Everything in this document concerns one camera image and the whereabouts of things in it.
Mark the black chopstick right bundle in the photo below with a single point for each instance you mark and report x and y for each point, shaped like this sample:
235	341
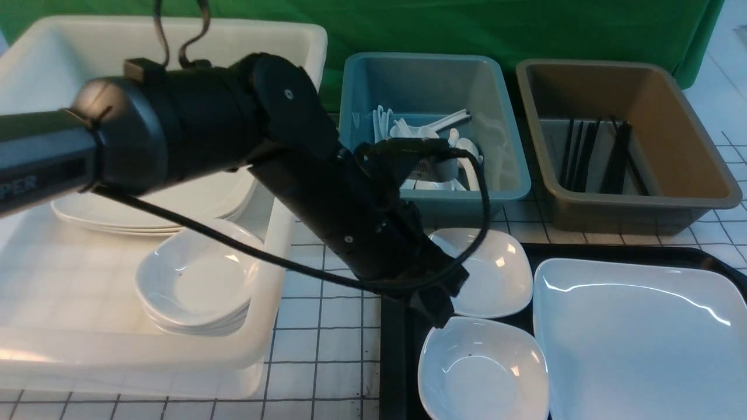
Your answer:
621	162

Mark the blue-grey plastic bin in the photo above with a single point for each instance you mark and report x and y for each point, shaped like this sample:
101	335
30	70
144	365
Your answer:
423	88

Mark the green backdrop cloth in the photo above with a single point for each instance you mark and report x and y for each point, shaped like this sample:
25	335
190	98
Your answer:
670	34

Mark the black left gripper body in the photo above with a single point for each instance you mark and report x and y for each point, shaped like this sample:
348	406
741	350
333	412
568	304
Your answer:
356	210

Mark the white bowl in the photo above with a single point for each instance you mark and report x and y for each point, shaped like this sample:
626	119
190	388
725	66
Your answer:
192	280
500	280
480	369

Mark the white spoon in bin long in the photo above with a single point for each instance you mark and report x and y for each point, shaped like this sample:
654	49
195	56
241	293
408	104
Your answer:
402	129

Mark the black chopstick left bundle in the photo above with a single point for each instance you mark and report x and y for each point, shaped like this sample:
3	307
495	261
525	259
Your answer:
580	140

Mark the lower white stacked bowls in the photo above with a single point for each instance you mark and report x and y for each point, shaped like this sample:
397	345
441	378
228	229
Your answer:
222	328

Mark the large white rice plate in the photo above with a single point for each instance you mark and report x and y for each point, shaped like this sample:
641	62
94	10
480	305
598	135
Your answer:
628	341

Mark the black chopstick bundle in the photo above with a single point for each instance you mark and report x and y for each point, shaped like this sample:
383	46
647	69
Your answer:
580	140
621	162

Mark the brown plastic bin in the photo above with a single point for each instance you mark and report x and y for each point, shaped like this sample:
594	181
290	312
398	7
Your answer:
681	167

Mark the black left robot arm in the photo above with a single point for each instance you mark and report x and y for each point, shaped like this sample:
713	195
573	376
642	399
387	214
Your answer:
151	129

